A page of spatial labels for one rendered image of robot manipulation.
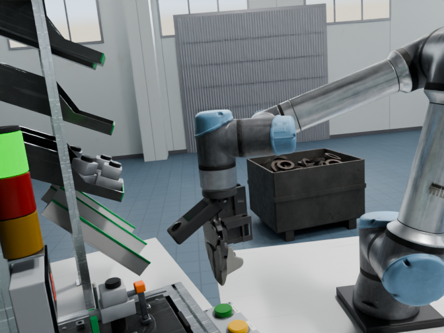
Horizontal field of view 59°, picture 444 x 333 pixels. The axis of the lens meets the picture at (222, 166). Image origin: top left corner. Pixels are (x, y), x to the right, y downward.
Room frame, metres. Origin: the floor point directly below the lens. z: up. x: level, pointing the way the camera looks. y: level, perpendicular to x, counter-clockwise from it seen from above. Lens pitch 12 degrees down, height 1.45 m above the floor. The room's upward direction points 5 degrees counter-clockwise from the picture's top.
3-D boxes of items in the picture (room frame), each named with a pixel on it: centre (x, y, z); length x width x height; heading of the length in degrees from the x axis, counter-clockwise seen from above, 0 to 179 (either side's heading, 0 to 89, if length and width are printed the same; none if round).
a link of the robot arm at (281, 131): (0.77, -0.09, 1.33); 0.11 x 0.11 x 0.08; 85
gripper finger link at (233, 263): (0.75, 0.00, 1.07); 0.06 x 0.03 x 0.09; 114
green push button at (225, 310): (0.76, 0.02, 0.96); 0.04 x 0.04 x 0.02
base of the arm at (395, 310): (0.86, -0.37, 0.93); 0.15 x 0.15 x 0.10
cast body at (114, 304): (0.68, 0.24, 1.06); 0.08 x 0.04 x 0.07; 113
